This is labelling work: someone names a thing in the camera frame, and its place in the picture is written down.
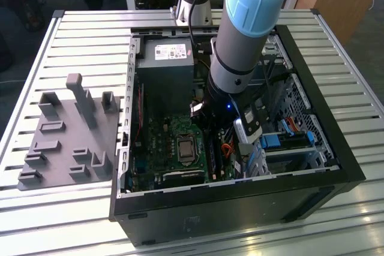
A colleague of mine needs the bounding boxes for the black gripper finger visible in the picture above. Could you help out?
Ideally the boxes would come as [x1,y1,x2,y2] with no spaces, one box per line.
[190,101,208,124]

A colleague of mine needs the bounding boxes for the black RAM slot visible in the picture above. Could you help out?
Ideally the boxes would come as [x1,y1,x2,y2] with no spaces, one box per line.
[201,129,211,180]

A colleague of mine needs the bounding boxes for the CPU socket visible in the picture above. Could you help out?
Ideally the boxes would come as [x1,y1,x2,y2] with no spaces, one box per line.
[175,131,199,168]

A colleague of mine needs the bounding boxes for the silver CPU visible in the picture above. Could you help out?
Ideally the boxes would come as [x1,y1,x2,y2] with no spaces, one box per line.
[179,141,196,162]

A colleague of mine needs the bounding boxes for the grey power supply unit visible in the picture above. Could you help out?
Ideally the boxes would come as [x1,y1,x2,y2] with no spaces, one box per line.
[136,37,196,113]

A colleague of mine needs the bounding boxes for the green motherboard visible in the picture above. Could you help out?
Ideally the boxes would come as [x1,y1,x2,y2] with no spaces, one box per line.
[130,112,241,192]

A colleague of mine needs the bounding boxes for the hard disk in blue carrier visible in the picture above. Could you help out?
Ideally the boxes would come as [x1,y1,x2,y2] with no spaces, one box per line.
[259,131,316,150]

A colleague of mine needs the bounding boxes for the black graphics card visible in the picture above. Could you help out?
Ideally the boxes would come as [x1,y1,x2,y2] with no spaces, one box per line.
[161,168,208,189]

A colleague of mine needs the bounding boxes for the grey metal drive cage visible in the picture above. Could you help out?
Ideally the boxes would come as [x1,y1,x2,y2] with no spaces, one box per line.
[250,35,293,113]

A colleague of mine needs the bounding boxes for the grey metal disk bay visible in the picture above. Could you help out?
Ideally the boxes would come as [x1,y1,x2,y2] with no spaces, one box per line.
[244,135,340,179]

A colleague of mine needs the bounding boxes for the black open PC case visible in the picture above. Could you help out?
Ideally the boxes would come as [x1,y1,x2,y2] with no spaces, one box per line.
[108,24,367,246]

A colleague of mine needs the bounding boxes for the grey parts rack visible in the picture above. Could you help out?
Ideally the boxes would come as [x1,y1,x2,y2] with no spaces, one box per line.
[16,73,122,191]

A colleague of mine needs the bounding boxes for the black camera bracket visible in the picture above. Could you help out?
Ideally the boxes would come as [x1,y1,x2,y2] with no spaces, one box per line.
[239,104,262,133]

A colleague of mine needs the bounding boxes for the orange wires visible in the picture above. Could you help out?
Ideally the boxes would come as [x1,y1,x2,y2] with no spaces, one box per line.
[221,143,238,159]

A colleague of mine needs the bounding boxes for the black cable bundle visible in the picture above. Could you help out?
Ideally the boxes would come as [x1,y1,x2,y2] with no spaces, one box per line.
[250,58,295,115]

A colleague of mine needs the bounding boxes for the thin red wire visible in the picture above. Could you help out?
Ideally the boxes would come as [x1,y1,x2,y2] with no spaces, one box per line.
[134,85,144,146]

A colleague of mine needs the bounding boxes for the blue flat data wire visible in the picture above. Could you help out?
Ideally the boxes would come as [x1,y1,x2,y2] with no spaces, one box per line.
[281,119,294,137]

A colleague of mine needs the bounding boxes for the orange flat data wire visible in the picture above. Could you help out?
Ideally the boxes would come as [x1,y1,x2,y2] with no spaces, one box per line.
[286,116,304,132]

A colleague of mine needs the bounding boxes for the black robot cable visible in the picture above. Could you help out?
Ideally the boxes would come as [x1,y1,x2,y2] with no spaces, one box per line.
[187,0,211,56]

